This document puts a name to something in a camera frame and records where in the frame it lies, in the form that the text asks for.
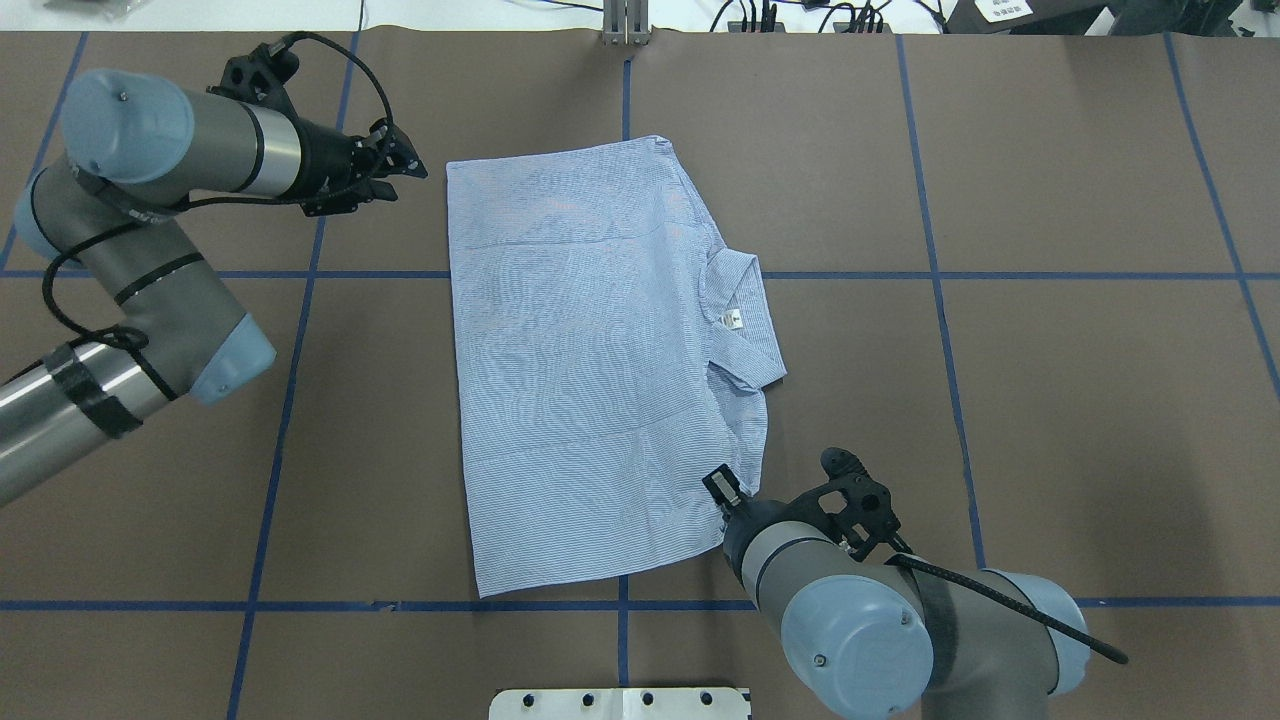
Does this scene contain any aluminium frame post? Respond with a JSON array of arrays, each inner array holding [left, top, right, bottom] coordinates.
[[602, 0, 652, 46]]

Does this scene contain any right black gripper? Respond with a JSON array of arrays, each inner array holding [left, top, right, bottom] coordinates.
[[701, 464, 801, 561]]

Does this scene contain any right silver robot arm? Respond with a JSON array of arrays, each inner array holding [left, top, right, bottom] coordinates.
[[703, 448, 1126, 719]]

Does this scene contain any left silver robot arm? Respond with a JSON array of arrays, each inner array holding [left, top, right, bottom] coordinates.
[[1, 56, 428, 503]]

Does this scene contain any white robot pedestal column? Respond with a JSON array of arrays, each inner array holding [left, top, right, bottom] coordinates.
[[488, 687, 754, 719]]

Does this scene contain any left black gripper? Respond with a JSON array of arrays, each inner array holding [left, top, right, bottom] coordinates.
[[296, 120, 429, 217]]

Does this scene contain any light blue striped shirt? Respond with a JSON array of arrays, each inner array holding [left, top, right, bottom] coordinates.
[[445, 136, 787, 598]]

